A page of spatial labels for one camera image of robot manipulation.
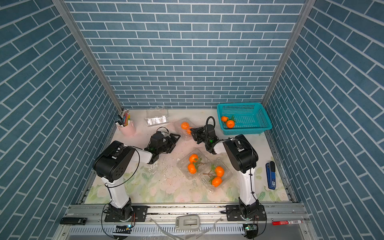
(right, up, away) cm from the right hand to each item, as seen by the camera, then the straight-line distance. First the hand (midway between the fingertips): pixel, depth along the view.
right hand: (190, 129), depth 97 cm
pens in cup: (-44, +9, 0) cm, 45 cm away
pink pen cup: (-43, -1, +6) cm, 43 cm away
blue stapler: (+48, -22, -11) cm, 54 cm away
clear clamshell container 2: (-4, -21, -8) cm, 23 cm away
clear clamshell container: (-28, +10, +22) cm, 37 cm away
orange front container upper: (+18, -23, -14) cm, 32 cm away
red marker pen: (+42, -44, -25) cm, 66 cm away
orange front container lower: (+15, -27, -18) cm, 36 cm away
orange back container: (-4, +3, +8) cm, 10 cm away
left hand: (-5, -7, -1) cm, 8 cm away
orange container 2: (+3, -16, -9) cm, 19 cm away
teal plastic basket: (+46, +8, +19) cm, 50 cm away
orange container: (+24, +8, +11) cm, 28 cm away
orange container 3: (+2, -22, -12) cm, 25 cm away
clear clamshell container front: (+11, -25, -10) cm, 29 cm away
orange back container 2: (-2, 0, +7) cm, 7 cm away
